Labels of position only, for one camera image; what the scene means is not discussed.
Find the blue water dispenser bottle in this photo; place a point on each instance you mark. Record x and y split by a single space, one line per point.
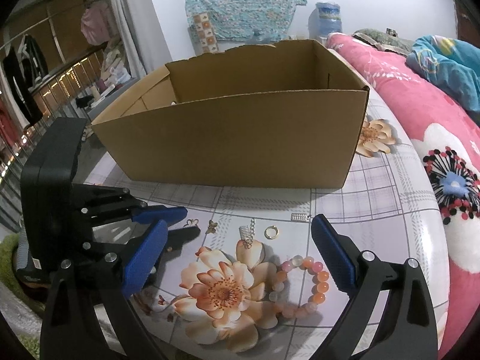
326 18

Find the small silver abacus charm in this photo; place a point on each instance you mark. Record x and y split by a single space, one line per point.
297 216

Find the brown cardboard box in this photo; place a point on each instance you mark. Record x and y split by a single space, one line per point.
225 146

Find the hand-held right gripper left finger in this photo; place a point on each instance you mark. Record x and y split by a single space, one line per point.
144 260

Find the teal patterned blanket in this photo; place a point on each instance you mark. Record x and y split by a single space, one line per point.
446 67

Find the pink floral blanket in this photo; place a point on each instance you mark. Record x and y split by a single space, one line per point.
412 112

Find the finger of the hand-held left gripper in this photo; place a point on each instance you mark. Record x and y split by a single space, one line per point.
183 235
165 213

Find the teal floral wall cloth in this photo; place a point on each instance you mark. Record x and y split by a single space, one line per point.
243 3

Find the green patterned pillow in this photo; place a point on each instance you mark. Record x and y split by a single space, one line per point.
378 39

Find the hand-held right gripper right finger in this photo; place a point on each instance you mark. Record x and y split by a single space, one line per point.
333 257

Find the red garment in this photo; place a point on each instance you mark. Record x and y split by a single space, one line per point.
7 120

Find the floral plaid tablecloth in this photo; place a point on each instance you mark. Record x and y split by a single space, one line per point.
375 202

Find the black hanging garment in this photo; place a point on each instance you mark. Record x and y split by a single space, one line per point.
28 78

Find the brown wooden door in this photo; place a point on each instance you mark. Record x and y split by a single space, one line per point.
467 22

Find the white candle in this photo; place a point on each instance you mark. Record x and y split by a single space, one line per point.
95 92

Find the pile of clothes and bags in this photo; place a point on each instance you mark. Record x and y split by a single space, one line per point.
114 63

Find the pink hanging garment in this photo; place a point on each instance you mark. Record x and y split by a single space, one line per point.
93 22

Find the metal railing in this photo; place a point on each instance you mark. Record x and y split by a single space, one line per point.
56 90

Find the white curtain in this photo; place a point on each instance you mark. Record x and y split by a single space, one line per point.
127 18

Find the tile pattern wall poster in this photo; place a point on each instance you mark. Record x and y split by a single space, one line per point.
204 33

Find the green shaggy rug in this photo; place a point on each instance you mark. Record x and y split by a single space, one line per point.
7 266

